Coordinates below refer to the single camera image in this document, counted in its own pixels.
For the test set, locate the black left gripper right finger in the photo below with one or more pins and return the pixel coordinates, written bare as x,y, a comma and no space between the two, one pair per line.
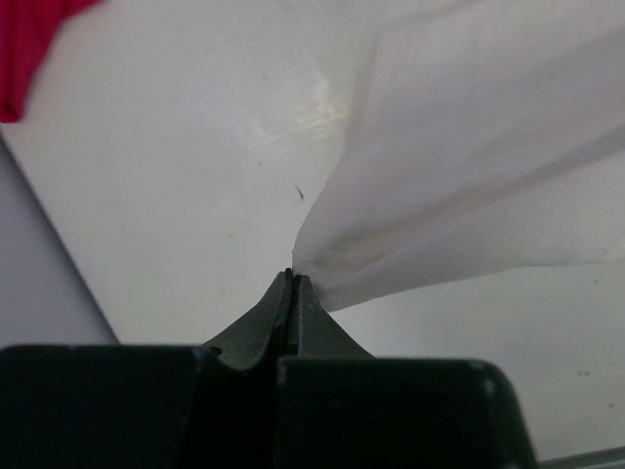
340,407

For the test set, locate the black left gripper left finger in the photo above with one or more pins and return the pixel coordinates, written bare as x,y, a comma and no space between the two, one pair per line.
158,406

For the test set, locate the white printed t-shirt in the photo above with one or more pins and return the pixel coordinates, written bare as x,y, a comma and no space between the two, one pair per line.
485,139

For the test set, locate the red t-shirt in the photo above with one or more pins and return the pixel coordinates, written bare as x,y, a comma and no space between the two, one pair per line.
28,28

